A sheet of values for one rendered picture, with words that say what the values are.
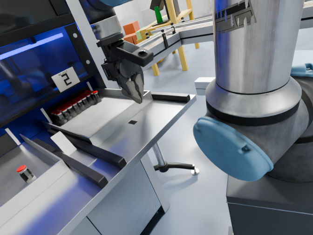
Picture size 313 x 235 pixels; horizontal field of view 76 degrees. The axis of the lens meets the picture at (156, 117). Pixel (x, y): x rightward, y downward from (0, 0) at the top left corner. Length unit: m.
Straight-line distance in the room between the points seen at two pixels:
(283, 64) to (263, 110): 0.05
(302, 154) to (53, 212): 0.48
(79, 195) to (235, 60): 0.38
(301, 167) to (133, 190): 0.83
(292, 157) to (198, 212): 1.00
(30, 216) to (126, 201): 0.67
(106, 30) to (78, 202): 0.41
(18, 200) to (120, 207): 0.65
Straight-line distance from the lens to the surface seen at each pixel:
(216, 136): 0.27
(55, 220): 0.46
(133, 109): 0.63
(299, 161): 0.46
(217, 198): 1.43
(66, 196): 0.49
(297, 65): 0.36
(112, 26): 0.57
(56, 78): 0.78
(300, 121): 0.34
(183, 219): 1.38
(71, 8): 0.85
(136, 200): 1.17
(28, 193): 0.54
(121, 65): 0.58
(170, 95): 0.63
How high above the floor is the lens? 1.16
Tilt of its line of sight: 29 degrees down
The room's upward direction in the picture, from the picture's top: 20 degrees counter-clockwise
